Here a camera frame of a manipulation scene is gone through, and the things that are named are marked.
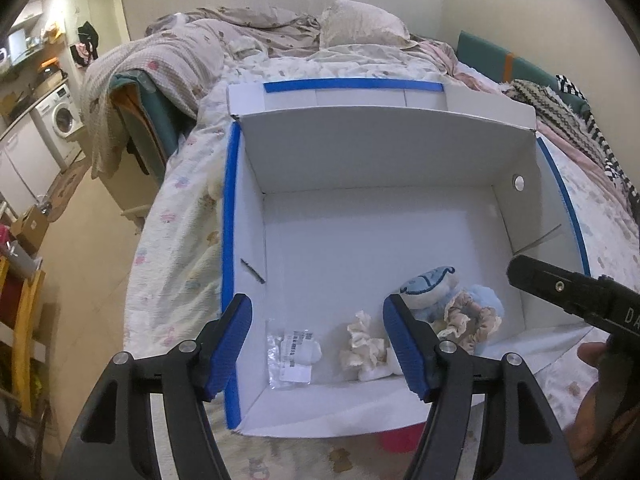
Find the bed with printed white sheet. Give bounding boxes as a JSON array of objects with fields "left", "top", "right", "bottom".
[{"left": 122, "top": 35, "right": 640, "bottom": 480}]

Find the blue and white cardboard box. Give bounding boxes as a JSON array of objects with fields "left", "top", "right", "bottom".
[{"left": 220, "top": 77, "right": 593, "bottom": 438}]

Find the light blue fluffy scrunchie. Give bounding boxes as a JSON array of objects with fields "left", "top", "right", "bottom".
[{"left": 462, "top": 284, "right": 505, "bottom": 348}]

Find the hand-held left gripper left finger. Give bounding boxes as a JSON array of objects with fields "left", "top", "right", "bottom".
[{"left": 55, "top": 294, "right": 253, "bottom": 480}]

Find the black and white striped cloth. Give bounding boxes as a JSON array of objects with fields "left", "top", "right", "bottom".
[{"left": 555, "top": 74, "right": 640, "bottom": 221}]

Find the beige lace scrunchie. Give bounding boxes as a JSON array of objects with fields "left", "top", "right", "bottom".
[{"left": 432, "top": 292, "right": 501, "bottom": 356}]

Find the brown knitted blanket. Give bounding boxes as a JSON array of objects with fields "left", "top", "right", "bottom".
[{"left": 505, "top": 79, "right": 608, "bottom": 161}]

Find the white floor cabinet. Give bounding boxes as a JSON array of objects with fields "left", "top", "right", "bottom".
[{"left": 0, "top": 110, "right": 63, "bottom": 206}]

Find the brown floor rug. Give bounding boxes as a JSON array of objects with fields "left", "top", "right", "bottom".
[{"left": 45, "top": 157, "right": 93, "bottom": 223}]

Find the yellow wooden rack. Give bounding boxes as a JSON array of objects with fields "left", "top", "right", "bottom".
[{"left": 0, "top": 255, "right": 48, "bottom": 416}]

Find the grey waffle blanket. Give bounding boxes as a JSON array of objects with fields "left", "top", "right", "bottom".
[{"left": 81, "top": 20, "right": 226, "bottom": 181}]

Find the pink blanket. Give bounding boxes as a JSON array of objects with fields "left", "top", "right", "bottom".
[{"left": 410, "top": 37, "right": 561, "bottom": 136}]

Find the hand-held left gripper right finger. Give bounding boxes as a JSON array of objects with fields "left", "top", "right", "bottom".
[{"left": 382, "top": 294, "right": 581, "bottom": 480}]

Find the black hanging garment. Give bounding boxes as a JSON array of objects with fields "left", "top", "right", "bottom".
[{"left": 72, "top": 21, "right": 101, "bottom": 67}]

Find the brown cardboard box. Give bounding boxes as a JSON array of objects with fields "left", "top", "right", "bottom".
[{"left": 11, "top": 204, "right": 51, "bottom": 256}]

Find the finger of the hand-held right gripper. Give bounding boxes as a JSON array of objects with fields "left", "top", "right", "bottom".
[{"left": 506, "top": 255, "right": 601, "bottom": 321}]

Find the beige floral duvet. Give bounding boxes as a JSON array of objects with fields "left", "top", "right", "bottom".
[{"left": 145, "top": 6, "right": 326, "bottom": 68}]

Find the floral pillow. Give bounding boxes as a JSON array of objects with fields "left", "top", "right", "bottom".
[{"left": 319, "top": 0, "right": 411, "bottom": 51}]

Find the clear plastic packet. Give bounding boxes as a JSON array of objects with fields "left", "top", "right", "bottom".
[{"left": 267, "top": 329, "right": 323, "bottom": 390}]

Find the white washing machine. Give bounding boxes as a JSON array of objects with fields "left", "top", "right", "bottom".
[{"left": 32, "top": 84, "right": 86, "bottom": 161}]

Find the teal headboard cushion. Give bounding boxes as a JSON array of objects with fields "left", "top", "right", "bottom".
[{"left": 457, "top": 30, "right": 591, "bottom": 111}]

